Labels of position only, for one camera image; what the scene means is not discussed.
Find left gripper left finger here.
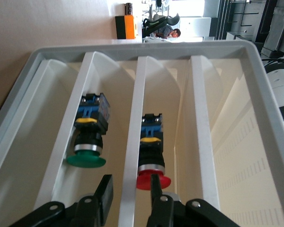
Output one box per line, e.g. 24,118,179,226
70,174,114,227

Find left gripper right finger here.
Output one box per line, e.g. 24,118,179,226
146,174,180,227

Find red push button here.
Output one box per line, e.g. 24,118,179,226
136,113,172,191

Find green push button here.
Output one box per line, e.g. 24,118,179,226
66,92,109,169

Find white drawer with green button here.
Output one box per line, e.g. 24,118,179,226
34,51,142,227

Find white drawer cabinet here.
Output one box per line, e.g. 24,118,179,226
0,40,284,227

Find seated person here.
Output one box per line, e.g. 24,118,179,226
153,25,182,40

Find black office chair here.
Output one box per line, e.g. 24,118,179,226
142,13,181,38

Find grey storage cabinet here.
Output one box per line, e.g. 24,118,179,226
226,0,268,43

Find orange button enclosure box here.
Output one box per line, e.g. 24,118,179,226
115,15,139,40

